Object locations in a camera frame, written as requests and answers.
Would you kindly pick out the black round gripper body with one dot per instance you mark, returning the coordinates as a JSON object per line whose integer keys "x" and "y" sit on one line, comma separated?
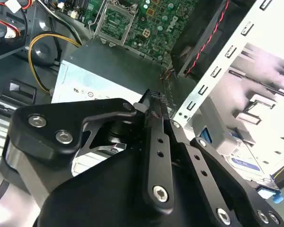
{"x": 104, "y": 194}

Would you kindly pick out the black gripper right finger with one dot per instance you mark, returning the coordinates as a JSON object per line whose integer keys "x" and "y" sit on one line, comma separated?
{"x": 203, "y": 170}

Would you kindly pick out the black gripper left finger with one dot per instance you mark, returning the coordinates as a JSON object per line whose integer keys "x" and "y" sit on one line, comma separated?
{"x": 45, "y": 139}

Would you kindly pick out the hard disk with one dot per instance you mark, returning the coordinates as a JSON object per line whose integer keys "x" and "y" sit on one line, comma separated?
{"x": 246, "y": 163}

